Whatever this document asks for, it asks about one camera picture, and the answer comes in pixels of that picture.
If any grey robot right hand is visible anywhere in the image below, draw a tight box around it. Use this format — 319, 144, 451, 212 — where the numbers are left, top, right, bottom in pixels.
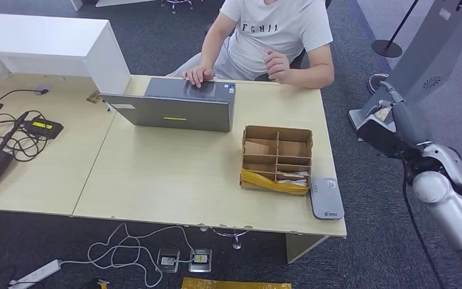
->
368, 81, 434, 148

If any person's right hand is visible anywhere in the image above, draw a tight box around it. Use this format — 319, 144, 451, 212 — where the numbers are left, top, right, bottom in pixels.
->
182, 66, 216, 89

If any person's left hand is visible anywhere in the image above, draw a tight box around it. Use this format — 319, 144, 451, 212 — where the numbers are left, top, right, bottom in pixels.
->
262, 49, 292, 84

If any person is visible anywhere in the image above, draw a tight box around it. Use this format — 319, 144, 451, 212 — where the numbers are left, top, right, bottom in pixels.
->
166, 0, 336, 89

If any grey card reader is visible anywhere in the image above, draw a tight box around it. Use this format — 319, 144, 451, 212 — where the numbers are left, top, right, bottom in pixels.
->
309, 177, 345, 220

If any grey laptop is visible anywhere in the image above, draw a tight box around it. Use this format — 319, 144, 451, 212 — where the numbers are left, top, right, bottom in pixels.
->
98, 76, 236, 133

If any chrome chair base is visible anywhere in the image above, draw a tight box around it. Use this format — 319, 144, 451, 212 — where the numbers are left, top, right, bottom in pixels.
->
159, 0, 195, 14

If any cardboard divider box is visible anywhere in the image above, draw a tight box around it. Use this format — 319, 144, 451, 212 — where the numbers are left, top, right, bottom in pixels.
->
239, 125, 313, 197

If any black stanchion pole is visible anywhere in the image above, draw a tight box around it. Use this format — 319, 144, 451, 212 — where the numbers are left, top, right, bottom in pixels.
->
371, 0, 421, 58

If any grey kiosk stand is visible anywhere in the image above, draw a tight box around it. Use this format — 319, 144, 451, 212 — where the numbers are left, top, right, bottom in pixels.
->
348, 0, 462, 140

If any white furniture base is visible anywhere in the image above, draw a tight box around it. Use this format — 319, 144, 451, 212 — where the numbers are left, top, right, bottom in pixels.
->
68, 0, 160, 12

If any white counter shelf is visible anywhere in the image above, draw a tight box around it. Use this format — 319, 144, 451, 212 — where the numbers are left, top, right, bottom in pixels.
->
0, 13, 131, 95

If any black adapter with yellow label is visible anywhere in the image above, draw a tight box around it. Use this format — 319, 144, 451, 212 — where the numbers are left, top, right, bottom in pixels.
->
23, 117, 64, 140

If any beige desk leg panel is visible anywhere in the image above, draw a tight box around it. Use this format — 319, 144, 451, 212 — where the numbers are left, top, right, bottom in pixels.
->
286, 234, 330, 264

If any chrome desk foot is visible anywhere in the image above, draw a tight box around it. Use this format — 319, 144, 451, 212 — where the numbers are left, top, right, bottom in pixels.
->
199, 226, 251, 250

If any metal floor socket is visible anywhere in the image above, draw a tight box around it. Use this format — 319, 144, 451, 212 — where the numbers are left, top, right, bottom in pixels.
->
188, 249, 212, 273
157, 247, 180, 273

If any yellow taped package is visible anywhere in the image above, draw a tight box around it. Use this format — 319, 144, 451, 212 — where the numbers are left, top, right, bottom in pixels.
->
181, 277, 292, 289

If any black yellow tool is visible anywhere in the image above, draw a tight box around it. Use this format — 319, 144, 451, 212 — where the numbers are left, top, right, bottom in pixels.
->
81, 278, 109, 289

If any white power strip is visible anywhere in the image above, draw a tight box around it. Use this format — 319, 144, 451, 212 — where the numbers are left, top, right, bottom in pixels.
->
8, 259, 63, 289

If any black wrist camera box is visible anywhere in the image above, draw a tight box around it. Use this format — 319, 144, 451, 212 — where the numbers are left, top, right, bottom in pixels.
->
356, 116, 411, 157

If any chrome ring base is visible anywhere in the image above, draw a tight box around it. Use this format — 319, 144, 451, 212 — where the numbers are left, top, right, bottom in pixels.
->
368, 73, 391, 95

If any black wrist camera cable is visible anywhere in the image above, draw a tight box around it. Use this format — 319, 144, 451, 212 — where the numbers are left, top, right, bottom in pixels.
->
400, 153, 447, 289

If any coiled black cable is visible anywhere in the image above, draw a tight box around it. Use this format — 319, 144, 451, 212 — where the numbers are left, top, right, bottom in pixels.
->
0, 111, 51, 163

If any white power cable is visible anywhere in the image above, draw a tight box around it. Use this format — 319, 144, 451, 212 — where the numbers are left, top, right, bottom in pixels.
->
57, 223, 200, 288

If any thin black cable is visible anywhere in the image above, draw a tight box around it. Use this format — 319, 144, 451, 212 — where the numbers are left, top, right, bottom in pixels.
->
0, 88, 50, 120

